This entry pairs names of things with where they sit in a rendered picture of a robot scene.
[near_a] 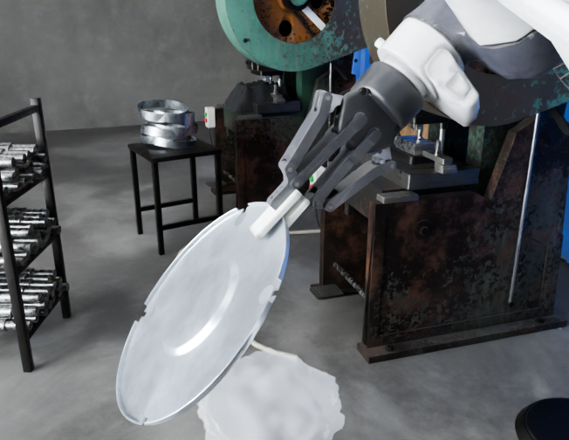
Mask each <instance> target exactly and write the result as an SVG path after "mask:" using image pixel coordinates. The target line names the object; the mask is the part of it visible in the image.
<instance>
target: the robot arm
mask: <svg viewBox="0 0 569 440"><path fill-rule="evenodd" d="M375 46H376V47H377V48H379V49H378V51H377V52H378V56H379V58H380V61H378V62H373V63H372V65H371V66H370V67H369V68H368V69H367V70H366V71H365V72H364V73H363V75H362V76H361V77H360V78H359V79H358V80H357V81H356V83H355V84H354V86H353V87H352V88H350V89H349V90H346V91H344V92H343V93H341V94H340V95H338V94H333V93H329V92H327V91H324V90H321V89H319V90H317V91H316V93H315V94H314V99H313V103H312V109H311V111H310V112H309V113H308V115H307V116H306V118H305V120H304V122H303V123H302V125H301V127H300V128H299V130H298V131H297V133H296V135H295V136H294V138H293V140H292V141H291V144H290V145H289V147H288V148H287V149H286V151H285V152H284V155H283V156H282V158H281V160H280V161H279V163H278V166H279V167H280V168H281V170H282V173H283V175H284V176H283V178H284V180H283V182H282V183H281V184H280V185H279V186H278V187H277V189H276V190H275V191H274V192H273V193H272V194H271V195H270V196H269V197H268V199H267V203H268V204H269V205H270V207H269V208H268V209H267V210H266V211H265V212H264V213H263V214H262V215H261V217H259V218H258V220H257V221H256V222H255V223H254V224H252V225H251V227H250V230H251V231H252V233H253V234H254V235H255V237H256V238H257V239H258V240H261V239H262V238H263V237H264V236H265V235H266V234H267V233H268V231H269V230H270V229H271V228H272V227H273V226H274V225H275V224H276V223H277V222H278V220H279V219H280V218H281V217H282V216H284V218H285V220H286V222H287V224H288V228H289V227H290V226H291V225H292V226H293V227H295V228H296V227H298V226H299V225H300V224H301V223H302V222H303V221H304V220H305V218H306V217H307V216H308V215H309V214H310V213H311V212H312V210H314V209H323V210H326V211H328V212H332V211H333V210H335V209H336V208H338V207H339V206H340V205H341V204H342V203H343V202H345V201H346V200H347V199H349V198H350V197H351V196H353V195H354V194H356V193H357V192H358V191H359V190H361V189H362V188H364V187H365V186H366V185H368V184H369V183H370V182H371V181H372V180H373V179H375V178H376V177H377V176H379V175H382V174H385V173H387V172H389V171H392V170H394V169H395V168H396V162H395V161H393V160H392V157H391V152H390V147H391V146H392V145H393V143H394V139H395V136H396V135H397V134H398V133H399V132H400V131H401V130H402V129H403V128H404V127H405V126H406V125H407V124H408V123H409V122H410V121H411V120H412V119H413V118H414V117H415V116H416V115H417V114H418V113H419V112H420V111H421V110H422V108H423V101H424V100H425V101H427V102H430V103H431V104H432V105H433V106H435V107H436V108H438V109H439V110H440V111H442V112H443V113H445V114H447V115H448V116H449V117H450V118H451V119H453V120H455V121H456V122H458V123H459V124H461V125H462V126H464V127H467V126H469V125H470V124H471V123H472V122H473V121H474V120H475V119H476V117H477V115H478V111H479V108H480V105H479V93H478V92H477V90H476V88H475V87H474V86H473V85H472V83H471V82H470V80H469V79H468V77H467V76H466V74H465V73H464V70H465V67H466V66H467V65H468V63H469V62H473V61H477V62H479V63H480V64H482V65H483V66H485V67H486V68H488V69H489V70H490V71H492V72H494V73H496V74H498V75H500V76H501V77H503V78H505V79H535V78H537V77H539V76H542V75H544V74H547V73H548V72H549V71H550V70H551V69H553V68H554V67H555V66H556V65H558V64H559V63H561V62H562V61H564V62H565V64H566V66H567V68H568V69H569V0H425V1H424V2H423V3H422V4H421V5H419V6H418V7H417V8H416V9H415V10H413V11H412V12H410V13H409V14H408V15H406V16H405V17H404V18H403V21H402V23H401V24H400V25H399V26H398V27H397V28H396V29H395V31H394V32H393V33H392V34H391V35H390V36H389V37H388V39H387V40H386V41H385V40H384V39H382V38H378V39H377V41H376V42H375ZM335 107H336V112H335V116H334V122H333V125H332V126H331V127H330V128H329V129H328V130H327V131H326V133H325V136H324V137H323V138H322V139H321V140H320V141H319V142H318V143H317V144H316V145H315V146H314V147H313V148H312V150H311V151H310V152H309V153H308V154H307V155H306V156H305V154H306V152H307V150H308V149H309V147H310V146H311V145H312V143H313V141H314V139H315V138H316V136H317V134H318V133H319V131H320V129H321V128H322V127H323V125H324V123H325V122H326V119H327V117H328V114H329V113H331V112H332V111H333V110H334V108H335ZM341 147H342V148H341ZM338 148H341V149H340V152H339V154H338V155H337V156H336V157H335V158H334V160H333V161H332V162H331V163H330V165H329V166H328V167H327V168H326V169H325V171H324V172H323V173H322V174H321V175H320V177H319V178H318V179H317V180H316V181H315V183H314V184H313V185H312V186H311V187H310V188H309V189H308V190H307V191H306V192H305V196H303V195H302V194H301V193H300V192H299V191H298V189H299V188H300V187H301V186H302V185H303V184H304V183H305V182H306V181H307V180H308V179H309V178H310V177H311V176H312V175H313V174H314V173H315V172H316V171H317V170H318V169H319V168H320V167H321V166H322V165H323V164H324V163H325V162H326V161H327V159H328V158H329V157H330V156H331V155H332V154H333V153H334V152H335V151H336V150H337V149H338ZM375 151H378V152H377V153H376V154H375V155H373V156H372V160H370V161H368V162H365V163H364V164H363V165H361V166H360V167H359V168H357V169H356V170H354V171H353V172H352V173H351V174H350V175H348V176H347V177H346V178H345V179H343V180H342V181H341V179H342V178H343V177H344V176H345V175H346V173H347V172H348V171H349V170H350V169H351V168H352V166H353V165H354V164H355V163H357V162H359V161H360V160H361V159H362V158H363V157H364V156H365V154H368V153H372V152H375ZM304 156H305V157H304Z"/></svg>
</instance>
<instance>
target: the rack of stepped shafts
mask: <svg viewBox="0 0 569 440"><path fill-rule="evenodd" d="M31 114H32V117H33V122H34V128H35V135H36V140H37V144H15V143H14V142H0V267H1V266H2V265H4V268H0V332H7V331H8V330H16V332H17V341H18V345H19V351H20V356H21V361H22V366H23V371H24V373H31V372H32V370H33V369H34V363H33V358H32V352H31V344H30V338H31V336H32V335H33V334H34V333H35V332H36V331H37V330H38V328H39V327H40V325H41V324H42V323H43V322H44V320H45V319H46V317H47V316H48V315H49V314H50V312H51V311H52V309H53V308H54V307H55V306H56V304H57V303H58V302H59V301H60V305H61V311H62V316H63V319H69V318H70V317H71V316H72V312H71V306H70V300H69V293H68V291H69V288H70V286H69V283H67V281H66V275H65V263H64V257H63V251H62V244H61V238H60V233H61V226H59V225H58V214H57V208H56V202H55V196H54V189H53V183H52V177H51V165H50V158H49V152H48V146H47V140H46V133H45V122H44V116H43V109H42V103H41V98H31V106H29V107H26V108H23V109H20V110H18V111H16V112H14V113H10V114H7V115H5V116H3V117H0V127H4V126H6V125H8V124H11V123H12V122H14V121H17V120H20V119H23V118H24V117H27V116H29V115H31ZM37 152H38V154H37ZM33 162H39V163H33ZM40 182H43V187H44V193H45V205H46V209H26V208H25V207H6V206H8V205H9V204H11V203H12V202H14V201H15V200H17V199H18V198H19V197H20V196H22V195H23V194H25V193H26V192H27V191H29V190H30V189H32V188H33V187H35V186H36V185H38V184H39V183H40ZM9 191H10V193H9ZM50 244H51V246H52V251H53V257H54V264H55V270H35V269H34V268H27V267H28V266H29V265H30V264H31V263H32V262H33V261H34V260H35V259H36V258H37V257H38V256H39V255H40V254H41V253H42V252H43V251H44V250H45V249H46V248H47V247H48V246H49V245H50ZM56 276H57V277H56Z"/></svg>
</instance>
